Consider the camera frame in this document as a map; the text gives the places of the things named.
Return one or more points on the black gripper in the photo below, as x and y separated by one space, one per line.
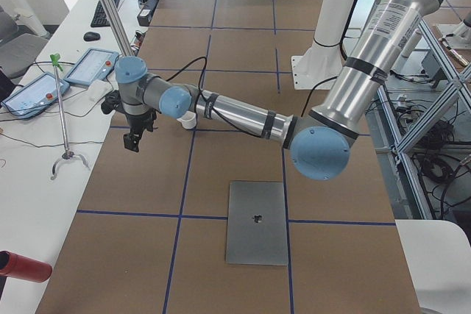
137 121

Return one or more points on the white plastic cup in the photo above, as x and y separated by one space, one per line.
188 120

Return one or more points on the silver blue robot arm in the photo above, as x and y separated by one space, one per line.
321 140

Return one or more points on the silver closed laptop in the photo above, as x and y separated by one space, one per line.
256 225

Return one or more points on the far blue teach pendant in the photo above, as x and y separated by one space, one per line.
94 64

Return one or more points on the blue teach pendant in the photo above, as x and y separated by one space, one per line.
94 64
33 98

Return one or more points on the brown paper table cover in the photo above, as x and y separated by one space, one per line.
149 235

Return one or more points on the near blue teach pendant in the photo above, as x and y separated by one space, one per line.
33 98

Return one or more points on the black computer mouse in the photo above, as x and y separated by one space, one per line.
91 36

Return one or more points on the black box device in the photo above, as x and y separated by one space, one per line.
144 17

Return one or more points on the red cylinder bottle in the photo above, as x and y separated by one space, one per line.
25 268

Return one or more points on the aluminium frame post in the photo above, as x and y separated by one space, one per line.
117 27

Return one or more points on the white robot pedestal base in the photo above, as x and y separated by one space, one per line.
323 59

